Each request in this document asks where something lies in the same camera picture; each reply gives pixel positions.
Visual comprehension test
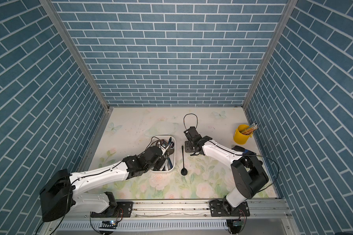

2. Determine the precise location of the white plastic storage box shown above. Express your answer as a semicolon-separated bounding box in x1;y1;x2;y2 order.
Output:
150;135;176;173

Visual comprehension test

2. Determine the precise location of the black spoon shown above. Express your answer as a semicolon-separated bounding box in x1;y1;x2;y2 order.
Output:
180;146;188;176

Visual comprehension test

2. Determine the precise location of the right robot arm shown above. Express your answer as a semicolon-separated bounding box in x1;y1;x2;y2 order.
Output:
185;135;269;216

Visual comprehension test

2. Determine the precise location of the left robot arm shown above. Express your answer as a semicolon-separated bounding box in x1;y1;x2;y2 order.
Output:
40;146;169;222

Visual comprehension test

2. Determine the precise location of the floral table mat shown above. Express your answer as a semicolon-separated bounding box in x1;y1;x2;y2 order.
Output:
76;107;278;200

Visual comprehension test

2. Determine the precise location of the yellow cup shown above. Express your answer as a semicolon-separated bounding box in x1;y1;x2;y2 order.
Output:
233;124;253;145

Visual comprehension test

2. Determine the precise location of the blue stapler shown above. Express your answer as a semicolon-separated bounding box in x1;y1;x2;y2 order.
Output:
232;146;257;156

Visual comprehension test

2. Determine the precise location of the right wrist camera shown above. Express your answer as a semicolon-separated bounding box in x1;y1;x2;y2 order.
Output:
184;126;202;143

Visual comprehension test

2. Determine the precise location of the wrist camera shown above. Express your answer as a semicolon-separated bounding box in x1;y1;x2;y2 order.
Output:
158;139;175;155
184;126;202;143

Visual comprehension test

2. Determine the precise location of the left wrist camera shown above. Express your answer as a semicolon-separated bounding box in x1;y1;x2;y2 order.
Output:
158;139;175;155

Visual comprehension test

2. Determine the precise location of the aluminium front rail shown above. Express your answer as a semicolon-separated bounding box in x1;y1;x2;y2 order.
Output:
48;199;293;221

